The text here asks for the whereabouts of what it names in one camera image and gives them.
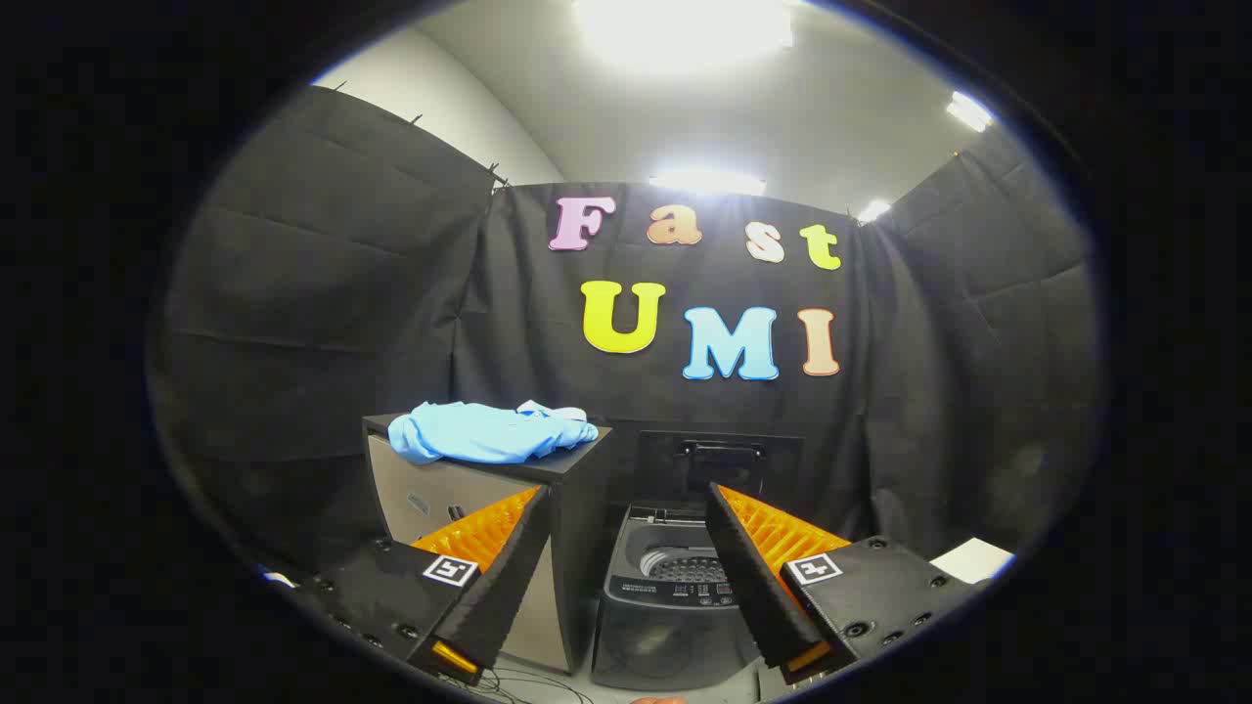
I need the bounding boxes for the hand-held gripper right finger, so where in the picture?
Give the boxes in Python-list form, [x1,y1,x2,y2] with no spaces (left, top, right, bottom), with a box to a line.
[704,481,979,685]

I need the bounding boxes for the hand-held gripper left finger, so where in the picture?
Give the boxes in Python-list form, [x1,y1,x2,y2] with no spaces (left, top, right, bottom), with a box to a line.
[293,486,551,687]

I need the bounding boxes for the grey washing machine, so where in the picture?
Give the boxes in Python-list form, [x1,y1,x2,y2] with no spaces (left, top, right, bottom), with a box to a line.
[590,504,774,690]

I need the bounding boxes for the light blue polo shirt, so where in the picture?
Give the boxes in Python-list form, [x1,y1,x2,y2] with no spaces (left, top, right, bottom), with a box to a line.
[387,399,600,465]

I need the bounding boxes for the grey cabinet with dark top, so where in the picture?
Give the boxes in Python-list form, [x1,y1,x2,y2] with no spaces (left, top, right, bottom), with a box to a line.
[362,413,615,676]

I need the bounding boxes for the white paper sheet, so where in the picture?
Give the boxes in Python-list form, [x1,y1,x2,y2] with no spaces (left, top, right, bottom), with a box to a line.
[929,537,1016,586]

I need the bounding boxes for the black backdrop cloth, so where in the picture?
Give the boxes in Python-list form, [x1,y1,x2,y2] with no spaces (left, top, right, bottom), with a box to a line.
[147,85,1101,588]

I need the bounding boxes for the ceiling light behind backdrop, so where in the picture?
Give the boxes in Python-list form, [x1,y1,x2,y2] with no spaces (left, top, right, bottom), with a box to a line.
[648,168,767,197]

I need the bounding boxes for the narrow ceiling light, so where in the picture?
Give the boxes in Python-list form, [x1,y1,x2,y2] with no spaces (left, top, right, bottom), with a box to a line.
[946,91,995,133]

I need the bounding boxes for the large ceiling light panel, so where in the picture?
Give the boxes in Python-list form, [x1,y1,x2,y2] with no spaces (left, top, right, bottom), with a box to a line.
[572,0,795,69]

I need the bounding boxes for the thin black floor cables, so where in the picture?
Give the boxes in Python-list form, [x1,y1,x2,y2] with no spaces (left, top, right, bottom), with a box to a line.
[430,665,593,704]

